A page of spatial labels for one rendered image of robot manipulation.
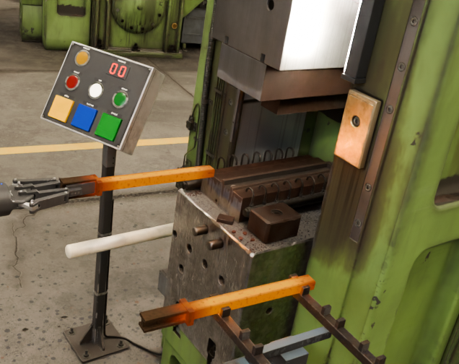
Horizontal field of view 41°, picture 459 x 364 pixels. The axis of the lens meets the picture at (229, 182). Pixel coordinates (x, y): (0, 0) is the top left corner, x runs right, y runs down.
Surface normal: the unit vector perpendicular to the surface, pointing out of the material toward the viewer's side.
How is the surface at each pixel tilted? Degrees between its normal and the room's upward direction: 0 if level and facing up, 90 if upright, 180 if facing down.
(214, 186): 90
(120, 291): 0
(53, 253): 0
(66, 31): 90
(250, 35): 90
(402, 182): 90
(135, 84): 60
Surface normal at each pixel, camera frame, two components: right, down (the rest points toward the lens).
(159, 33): 0.35, 0.46
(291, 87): 0.56, 0.44
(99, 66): -0.36, -0.17
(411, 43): -0.81, 0.15
